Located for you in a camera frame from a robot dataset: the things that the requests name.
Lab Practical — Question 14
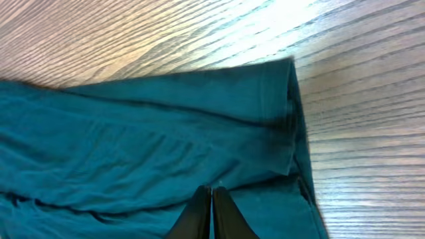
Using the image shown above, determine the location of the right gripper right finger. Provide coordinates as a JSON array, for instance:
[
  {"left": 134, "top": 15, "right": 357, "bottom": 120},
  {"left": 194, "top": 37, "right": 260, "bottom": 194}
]
[{"left": 212, "top": 187, "right": 259, "bottom": 239}]

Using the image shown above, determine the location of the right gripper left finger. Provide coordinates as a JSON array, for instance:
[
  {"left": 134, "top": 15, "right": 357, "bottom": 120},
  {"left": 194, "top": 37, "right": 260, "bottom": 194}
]
[{"left": 165, "top": 185, "right": 211, "bottom": 239}]

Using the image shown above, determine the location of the dark navy t-shirt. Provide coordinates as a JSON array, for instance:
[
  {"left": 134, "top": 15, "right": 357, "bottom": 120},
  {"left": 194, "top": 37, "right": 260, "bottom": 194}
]
[{"left": 1, "top": 58, "right": 327, "bottom": 238}]

